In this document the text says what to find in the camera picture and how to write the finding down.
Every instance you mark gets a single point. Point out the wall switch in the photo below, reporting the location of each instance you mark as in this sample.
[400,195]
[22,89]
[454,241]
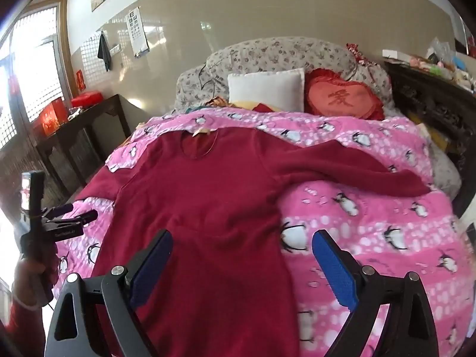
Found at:
[115,48]

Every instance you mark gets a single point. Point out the floral quilt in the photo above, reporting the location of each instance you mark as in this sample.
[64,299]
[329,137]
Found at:
[275,52]

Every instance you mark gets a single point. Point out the tall red gift box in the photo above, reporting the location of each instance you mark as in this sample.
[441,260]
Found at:
[54,117]

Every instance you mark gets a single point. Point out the eye chart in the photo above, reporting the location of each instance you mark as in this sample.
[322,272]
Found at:
[135,29]

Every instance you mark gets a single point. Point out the red heart pillow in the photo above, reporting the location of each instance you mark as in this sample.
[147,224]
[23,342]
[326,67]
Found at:
[342,98]

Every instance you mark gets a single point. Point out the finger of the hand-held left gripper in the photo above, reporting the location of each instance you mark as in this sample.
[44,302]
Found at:
[61,209]
[89,215]

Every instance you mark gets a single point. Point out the pink penguin print blanket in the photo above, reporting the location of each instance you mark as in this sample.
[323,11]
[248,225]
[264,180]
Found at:
[372,223]

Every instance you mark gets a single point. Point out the flat red box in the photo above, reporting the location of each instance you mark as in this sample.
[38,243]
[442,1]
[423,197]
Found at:
[86,99]

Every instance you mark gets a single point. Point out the dark red sweater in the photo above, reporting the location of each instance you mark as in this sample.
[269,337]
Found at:
[223,193]

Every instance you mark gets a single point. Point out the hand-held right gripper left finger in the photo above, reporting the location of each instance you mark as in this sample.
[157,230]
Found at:
[154,267]

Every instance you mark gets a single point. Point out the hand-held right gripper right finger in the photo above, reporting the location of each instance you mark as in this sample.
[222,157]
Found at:
[333,267]

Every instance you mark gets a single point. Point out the red wall sticker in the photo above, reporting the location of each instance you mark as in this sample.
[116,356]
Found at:
[79,80]

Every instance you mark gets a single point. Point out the person's left hand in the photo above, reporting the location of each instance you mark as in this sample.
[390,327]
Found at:
[29,279]

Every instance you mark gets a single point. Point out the yellow cloth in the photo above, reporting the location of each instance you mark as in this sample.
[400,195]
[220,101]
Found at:
[247,105]

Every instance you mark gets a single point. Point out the dark wooden side table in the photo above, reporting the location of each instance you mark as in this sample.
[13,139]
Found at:
[93,115]

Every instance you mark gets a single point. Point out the pile of colourful clutter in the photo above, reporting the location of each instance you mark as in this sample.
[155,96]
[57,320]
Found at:
[446,63]

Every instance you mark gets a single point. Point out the person's left forearm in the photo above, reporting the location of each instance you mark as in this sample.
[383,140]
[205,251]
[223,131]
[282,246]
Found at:
[26,327]

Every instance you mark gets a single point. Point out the grey bed sheet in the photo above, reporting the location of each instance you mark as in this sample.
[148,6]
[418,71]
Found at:
[444,171]

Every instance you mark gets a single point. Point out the dark hanging cloth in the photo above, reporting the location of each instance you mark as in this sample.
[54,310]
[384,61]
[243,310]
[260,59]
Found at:
[105,52]

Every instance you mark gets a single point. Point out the lattice window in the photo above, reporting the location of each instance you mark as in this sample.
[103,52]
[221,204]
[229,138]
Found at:
[37,63]

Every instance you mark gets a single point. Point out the carved dark wooden cabinet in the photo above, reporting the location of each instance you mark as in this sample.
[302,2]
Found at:
[427,100]

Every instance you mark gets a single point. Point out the white pillow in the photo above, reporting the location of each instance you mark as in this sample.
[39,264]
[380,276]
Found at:
[264,87]

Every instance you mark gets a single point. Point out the white flat box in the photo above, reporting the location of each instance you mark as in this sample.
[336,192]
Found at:
[396,54]

